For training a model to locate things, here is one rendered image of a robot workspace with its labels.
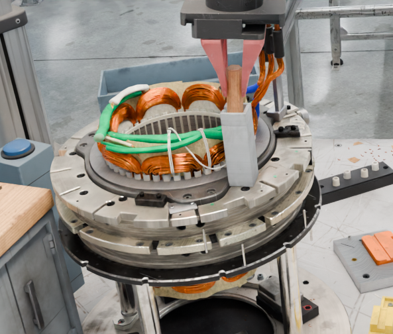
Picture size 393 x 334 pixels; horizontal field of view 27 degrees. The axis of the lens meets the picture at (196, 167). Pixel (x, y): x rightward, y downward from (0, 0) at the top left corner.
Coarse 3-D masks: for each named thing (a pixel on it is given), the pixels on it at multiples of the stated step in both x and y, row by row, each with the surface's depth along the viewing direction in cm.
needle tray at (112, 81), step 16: (144, 64) 135; (160, 64) 135; (176, 64) 135; (192, 64) 135; (208, 64) 135; (240, 64) 136; (112, 80) 136; (128, 80) 136; (144, 80) 136; (160, 80) 136; (176, 80) 137; (192, 80) 137; (208, 80) 136; (256, 80) 126; (112, 96) 126
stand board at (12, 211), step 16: (0, 192) 104; (16, 192) 103; (32, 192) 103; (48, 192) 102; (0, 208) 100; (16, 208) 100; (32, 208) 100; (48, 208) 103; (0, 224) 97; (16, 224) 97; (32, 224) 100; (0, 240) 95; (16, 240) 97
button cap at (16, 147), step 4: (12, 140) 121; (16, 140) 121; (20, 140) 121; (24, 140) 121; (8, 144) 120; (12, 144) 120; (16, 144) 120; (20, 144) 120; (24, 144) 120; (28, 144) 120; (4, 148) 119; (8, 148) 119; (12, 148) 119; (16, 148) 119; (20, 148) 119; (24, 148) 119; (28, 148) 119; (4, 152) 119; (8, 152) 119; (12, 152) 118; (16, 152) 118; (20, 152) 119; (24, 152) 119
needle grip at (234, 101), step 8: (232, 72) 85; (240, 72) 86; (232, 80) 86; (240, 80) 86; (232, 88) 86; (240, 88) 87; (232, 96) 87; (240, 96) 87; (232, 104) 87; (240, 104) 87; (232, 112) 88; (240, 112) 88
